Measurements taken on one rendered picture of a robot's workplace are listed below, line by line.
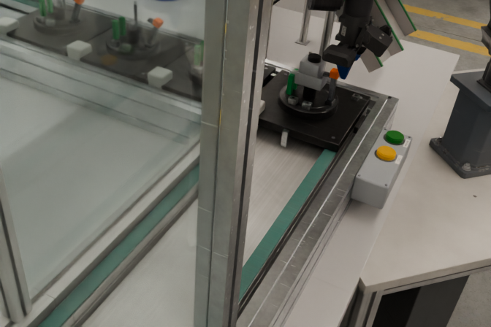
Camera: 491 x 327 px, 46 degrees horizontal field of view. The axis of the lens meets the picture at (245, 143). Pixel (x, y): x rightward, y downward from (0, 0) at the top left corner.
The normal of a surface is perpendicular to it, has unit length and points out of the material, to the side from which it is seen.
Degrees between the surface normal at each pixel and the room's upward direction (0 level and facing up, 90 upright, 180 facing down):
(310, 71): 90
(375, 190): 90
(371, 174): 0
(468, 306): 0
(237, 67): 90
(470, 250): 0
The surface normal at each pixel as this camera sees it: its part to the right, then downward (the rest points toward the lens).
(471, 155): -0.44, 0.50
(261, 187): 0.07, -0.81
